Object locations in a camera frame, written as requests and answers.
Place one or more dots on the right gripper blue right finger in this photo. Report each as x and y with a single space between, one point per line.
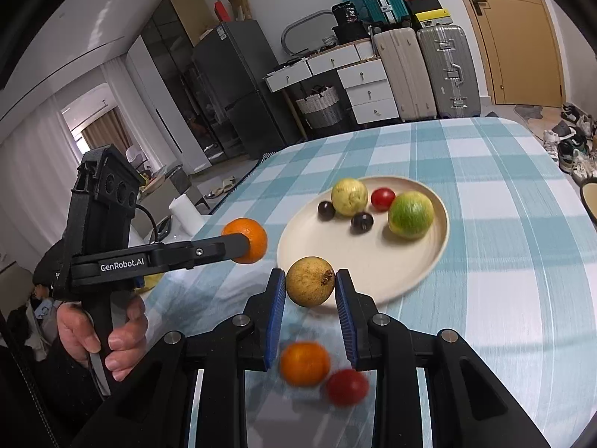
469 406

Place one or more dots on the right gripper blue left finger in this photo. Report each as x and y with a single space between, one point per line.
190 391

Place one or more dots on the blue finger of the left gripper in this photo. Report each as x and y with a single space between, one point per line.
127 265

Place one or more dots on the red cherry tomato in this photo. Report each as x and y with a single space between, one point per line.
382 199
346 387

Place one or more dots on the green yellow citrus fruit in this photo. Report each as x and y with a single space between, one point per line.
411 215

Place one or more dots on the dark purple plum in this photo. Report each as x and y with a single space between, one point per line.
326 210
361 223

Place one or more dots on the yellow guava fruit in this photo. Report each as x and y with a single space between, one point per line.
349 197

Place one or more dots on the person's left hand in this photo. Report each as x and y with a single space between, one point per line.
128 343

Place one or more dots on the white paper towel roll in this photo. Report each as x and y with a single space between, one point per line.
186 213

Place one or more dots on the checkered teal tablecloth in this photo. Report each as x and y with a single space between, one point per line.
517 279

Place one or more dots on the black glass cabinet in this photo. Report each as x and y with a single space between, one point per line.
172 88

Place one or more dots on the cream round plate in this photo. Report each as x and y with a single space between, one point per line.
380 263

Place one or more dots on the black refrigerator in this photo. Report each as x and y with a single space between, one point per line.
234 59

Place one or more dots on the woven laundry basket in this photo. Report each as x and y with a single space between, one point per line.
322 108

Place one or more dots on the white drawer desk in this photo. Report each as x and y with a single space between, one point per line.
354 71

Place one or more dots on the silver suitcase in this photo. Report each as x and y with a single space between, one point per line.
451 71

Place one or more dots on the beige suitcase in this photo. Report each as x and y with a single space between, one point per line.
407 73

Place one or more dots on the yellow black box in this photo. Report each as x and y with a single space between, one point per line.
436 16

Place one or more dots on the wooden door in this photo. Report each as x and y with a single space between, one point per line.
519 51

